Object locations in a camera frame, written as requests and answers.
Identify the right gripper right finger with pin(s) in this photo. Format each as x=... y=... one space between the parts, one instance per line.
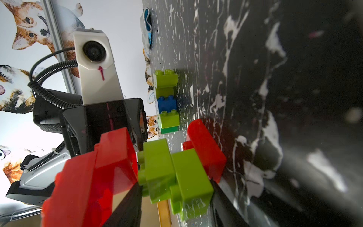
x=224 y=214

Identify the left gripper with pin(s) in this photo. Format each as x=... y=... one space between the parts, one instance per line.
x=83 y=126

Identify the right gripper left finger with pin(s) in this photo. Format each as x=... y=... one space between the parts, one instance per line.
x=128 y=213

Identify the lime lego brick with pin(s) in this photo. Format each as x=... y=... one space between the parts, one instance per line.
x=169 y=119
x=157 y=173
x=165 y=79
x=164 y=92
x=192 y=193

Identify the small red lego brick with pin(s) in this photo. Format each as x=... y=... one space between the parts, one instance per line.
x=212 y=158

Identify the dark green lego brick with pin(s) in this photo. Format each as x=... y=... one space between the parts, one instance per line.
x=169 y=130

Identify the blue lego brick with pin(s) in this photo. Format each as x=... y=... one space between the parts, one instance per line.
x=167 y=104

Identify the lime lego brick back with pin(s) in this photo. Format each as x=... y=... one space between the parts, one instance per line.
x=164 y=92

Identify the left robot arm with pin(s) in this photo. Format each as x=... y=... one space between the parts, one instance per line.
x=18 y=131

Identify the grey work glove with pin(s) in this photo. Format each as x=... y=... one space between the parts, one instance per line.
x=146 y=28

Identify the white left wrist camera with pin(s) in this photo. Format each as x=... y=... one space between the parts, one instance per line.
x=98 y=76

